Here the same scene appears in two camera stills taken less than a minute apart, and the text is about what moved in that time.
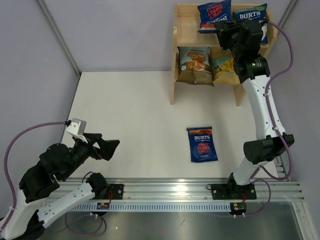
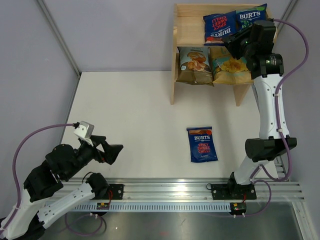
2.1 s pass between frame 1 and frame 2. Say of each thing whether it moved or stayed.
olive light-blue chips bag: stayed
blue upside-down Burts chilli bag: moved
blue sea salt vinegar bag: stayed
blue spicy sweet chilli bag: stayed
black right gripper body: moved
